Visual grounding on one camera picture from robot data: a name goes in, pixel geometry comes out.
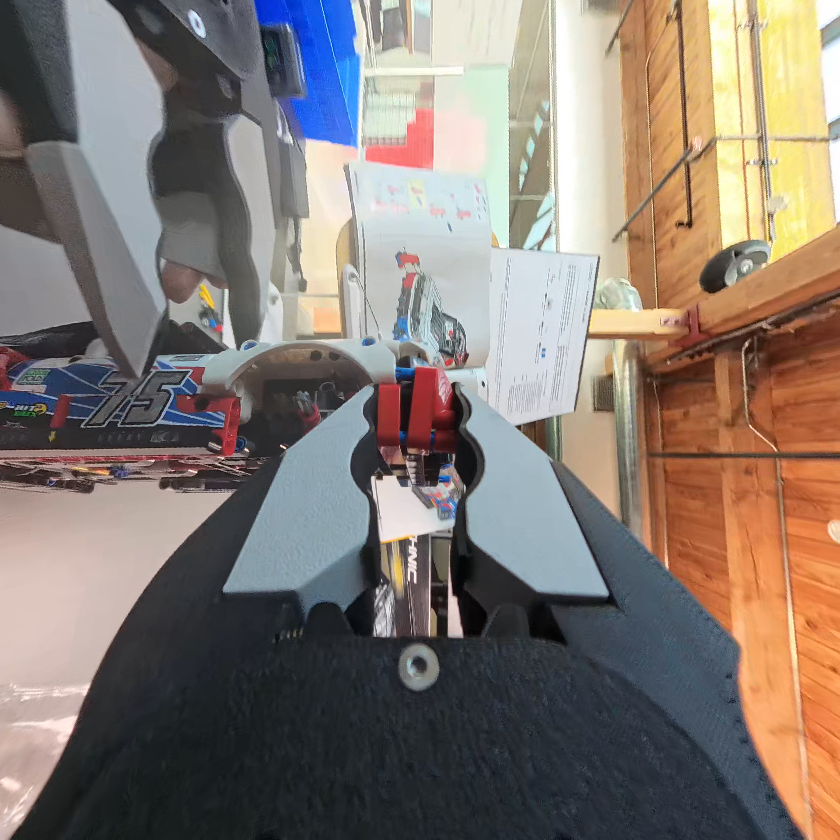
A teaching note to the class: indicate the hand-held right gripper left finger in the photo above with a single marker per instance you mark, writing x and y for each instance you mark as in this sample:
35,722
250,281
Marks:
302,525

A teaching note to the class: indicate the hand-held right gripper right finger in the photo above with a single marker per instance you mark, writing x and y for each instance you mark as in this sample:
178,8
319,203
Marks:
531,531

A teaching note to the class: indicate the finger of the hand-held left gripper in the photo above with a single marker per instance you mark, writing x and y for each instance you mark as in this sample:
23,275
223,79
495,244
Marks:
111,197
253,197

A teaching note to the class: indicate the red brick connector piece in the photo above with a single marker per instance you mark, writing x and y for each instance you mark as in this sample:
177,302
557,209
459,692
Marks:
426,400

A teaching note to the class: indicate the brick-built race car model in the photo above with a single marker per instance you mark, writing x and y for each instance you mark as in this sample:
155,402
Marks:
131,394

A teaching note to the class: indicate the person's left hand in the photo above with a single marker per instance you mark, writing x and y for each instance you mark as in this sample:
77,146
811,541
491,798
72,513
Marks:
184,283

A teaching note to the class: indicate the small black screen device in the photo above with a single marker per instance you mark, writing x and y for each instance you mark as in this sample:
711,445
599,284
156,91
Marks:
282,59

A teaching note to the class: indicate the printed car model box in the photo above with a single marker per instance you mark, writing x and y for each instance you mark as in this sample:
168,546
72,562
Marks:
407,577

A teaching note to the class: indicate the blue plastic bin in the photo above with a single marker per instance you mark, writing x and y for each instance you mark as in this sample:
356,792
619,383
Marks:
328,65

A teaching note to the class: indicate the small yellow black brick assembly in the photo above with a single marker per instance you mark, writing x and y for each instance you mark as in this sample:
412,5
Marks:
210,315

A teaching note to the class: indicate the stack of red crates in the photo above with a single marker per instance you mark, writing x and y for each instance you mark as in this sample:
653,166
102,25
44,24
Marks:
400,144

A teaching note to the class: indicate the open instruction booklet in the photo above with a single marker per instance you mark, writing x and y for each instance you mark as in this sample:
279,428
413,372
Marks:
420,223

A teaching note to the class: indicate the black white patterned card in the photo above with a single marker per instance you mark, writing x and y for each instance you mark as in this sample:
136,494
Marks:
538,328

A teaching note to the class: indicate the black castor wheel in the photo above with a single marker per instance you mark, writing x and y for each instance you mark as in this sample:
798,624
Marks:
732,266

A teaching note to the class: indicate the clear plastic bag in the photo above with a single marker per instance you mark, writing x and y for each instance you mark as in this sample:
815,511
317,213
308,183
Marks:
33,741

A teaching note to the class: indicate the silver ventilation duct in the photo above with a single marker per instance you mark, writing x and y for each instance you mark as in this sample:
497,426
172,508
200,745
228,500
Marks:
628,446

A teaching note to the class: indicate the wall vent grille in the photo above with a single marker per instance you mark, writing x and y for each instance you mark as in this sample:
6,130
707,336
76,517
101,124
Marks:
602,392

